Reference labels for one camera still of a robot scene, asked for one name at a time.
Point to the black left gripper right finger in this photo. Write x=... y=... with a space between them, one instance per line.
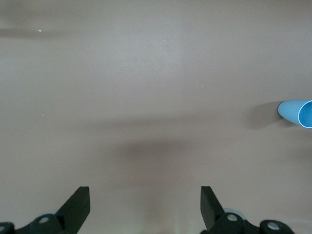
x=212 y=217

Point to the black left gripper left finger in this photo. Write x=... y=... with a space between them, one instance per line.
x=70 y=214

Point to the blue plastic cup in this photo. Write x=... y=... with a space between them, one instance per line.
x=290 y=112

